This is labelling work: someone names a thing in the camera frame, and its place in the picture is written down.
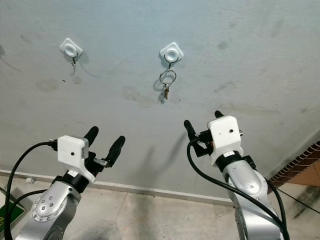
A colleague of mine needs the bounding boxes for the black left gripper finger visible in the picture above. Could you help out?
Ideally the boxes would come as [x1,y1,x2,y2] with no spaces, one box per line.
[105,135,126,168]
[83,126,100,148]

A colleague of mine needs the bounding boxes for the white and green cardboard box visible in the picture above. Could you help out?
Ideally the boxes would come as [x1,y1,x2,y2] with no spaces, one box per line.
[0,187,27,228]

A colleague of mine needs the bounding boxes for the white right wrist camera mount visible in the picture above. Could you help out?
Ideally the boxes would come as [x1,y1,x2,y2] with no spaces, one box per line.
[207,115,242,166]

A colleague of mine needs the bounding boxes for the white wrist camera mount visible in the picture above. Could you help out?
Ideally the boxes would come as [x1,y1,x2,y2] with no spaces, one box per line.
[207,115,242,166]
[57,135,96,183]

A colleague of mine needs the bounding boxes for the thick black right camera cable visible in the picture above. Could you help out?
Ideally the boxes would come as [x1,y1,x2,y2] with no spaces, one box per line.
[186,140,290,240]

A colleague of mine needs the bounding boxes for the thick black camera cable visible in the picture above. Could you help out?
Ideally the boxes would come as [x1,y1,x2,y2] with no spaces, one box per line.
[2,141,59,240]
[186,140,290,240]

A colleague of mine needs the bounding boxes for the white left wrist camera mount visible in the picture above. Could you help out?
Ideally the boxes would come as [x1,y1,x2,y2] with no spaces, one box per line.
[57,135,96,183]

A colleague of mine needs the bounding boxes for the thick black left camera cable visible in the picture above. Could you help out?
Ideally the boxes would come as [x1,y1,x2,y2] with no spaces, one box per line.
[2,141,59,240]

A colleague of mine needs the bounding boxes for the silver key ring with keys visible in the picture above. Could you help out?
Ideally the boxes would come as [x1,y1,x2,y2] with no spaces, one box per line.
[159,69,177,101]

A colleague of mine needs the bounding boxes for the white adhesive wall hook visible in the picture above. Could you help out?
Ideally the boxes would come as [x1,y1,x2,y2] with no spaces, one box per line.
[159,42,184,68]
[59,38,84,66]

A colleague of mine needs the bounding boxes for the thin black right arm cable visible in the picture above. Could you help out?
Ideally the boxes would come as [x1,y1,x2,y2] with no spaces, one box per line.
[255,159,289,236]

